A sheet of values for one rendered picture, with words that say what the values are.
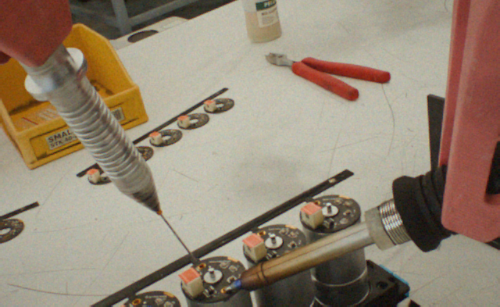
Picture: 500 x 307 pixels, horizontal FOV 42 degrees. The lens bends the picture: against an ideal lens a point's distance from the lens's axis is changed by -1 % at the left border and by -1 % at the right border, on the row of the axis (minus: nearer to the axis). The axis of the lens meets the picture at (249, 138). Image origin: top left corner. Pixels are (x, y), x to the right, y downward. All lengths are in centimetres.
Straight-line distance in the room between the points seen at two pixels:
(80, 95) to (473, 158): 10
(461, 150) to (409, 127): 28
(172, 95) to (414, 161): 23
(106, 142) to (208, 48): 48
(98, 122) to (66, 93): 1
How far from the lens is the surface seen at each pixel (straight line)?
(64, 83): 16
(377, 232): 21
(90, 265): 39
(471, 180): 19
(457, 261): 34
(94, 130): 17
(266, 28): 63
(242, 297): 25
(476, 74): 16
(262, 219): 27
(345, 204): 27
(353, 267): 28
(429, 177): 20
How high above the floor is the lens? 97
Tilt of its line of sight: 28 degrees down
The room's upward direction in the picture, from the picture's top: 12 degrees counter-clockwise
